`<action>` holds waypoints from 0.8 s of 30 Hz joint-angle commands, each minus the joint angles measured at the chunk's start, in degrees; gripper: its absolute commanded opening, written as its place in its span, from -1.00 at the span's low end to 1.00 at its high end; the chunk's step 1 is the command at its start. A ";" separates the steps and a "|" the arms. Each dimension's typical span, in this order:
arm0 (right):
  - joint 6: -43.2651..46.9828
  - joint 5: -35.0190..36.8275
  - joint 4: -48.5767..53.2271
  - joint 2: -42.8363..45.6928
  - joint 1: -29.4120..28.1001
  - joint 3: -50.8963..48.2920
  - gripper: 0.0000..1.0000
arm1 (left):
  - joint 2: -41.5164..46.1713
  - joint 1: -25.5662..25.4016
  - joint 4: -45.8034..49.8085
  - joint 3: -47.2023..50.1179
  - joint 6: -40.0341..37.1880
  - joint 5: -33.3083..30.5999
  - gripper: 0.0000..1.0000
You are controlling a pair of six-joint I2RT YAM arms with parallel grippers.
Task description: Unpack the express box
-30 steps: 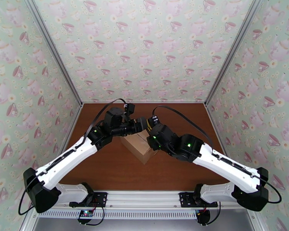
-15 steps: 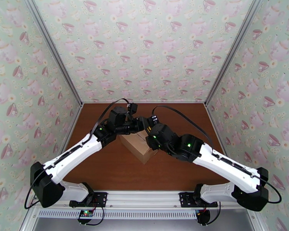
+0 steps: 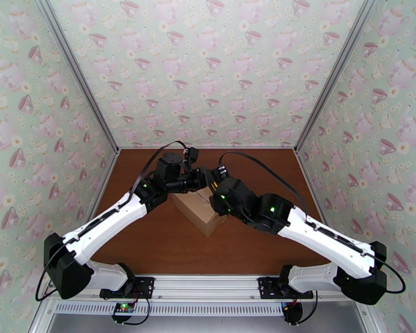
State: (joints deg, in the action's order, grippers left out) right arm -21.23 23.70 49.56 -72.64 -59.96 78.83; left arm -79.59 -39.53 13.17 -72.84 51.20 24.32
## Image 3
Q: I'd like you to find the aluminium floor side rail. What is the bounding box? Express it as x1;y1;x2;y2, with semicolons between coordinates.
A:
83;149;121;232
295;149;327;218

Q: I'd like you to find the short aluminium frame bar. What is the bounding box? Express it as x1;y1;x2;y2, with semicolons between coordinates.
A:
27;299;57;333
355;304;383;333

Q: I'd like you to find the thin black power cable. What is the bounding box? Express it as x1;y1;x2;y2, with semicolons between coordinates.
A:
296;292;321;325
115;296;151;326

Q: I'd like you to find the tall aluminium corner post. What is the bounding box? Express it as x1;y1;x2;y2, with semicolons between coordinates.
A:
33;0;121;153
293;0;383;154

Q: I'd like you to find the aluminium mounting rail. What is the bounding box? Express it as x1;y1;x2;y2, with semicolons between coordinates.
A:
43;274;339;304

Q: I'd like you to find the small circuit board green light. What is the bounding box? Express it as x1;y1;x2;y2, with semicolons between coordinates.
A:
112;301;136;317

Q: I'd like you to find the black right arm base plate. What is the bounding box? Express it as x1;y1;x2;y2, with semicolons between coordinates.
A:
257;276;314;300

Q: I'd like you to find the round black controller box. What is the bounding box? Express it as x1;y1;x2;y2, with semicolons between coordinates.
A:
282;300;303;325

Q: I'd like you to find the white slotted cable duct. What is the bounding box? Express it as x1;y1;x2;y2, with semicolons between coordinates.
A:
53;301;288;317

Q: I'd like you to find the grey metal shelf plate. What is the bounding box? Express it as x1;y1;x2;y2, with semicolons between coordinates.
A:
48;314;366;333

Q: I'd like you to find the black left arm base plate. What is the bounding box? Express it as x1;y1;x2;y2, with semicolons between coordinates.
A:
99;276;156;299

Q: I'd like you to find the brown cardboard express box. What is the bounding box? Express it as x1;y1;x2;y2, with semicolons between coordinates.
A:
171;188;229;239

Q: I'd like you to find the aluminium floor back rail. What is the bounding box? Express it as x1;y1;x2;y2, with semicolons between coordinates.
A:
119;145;296;151

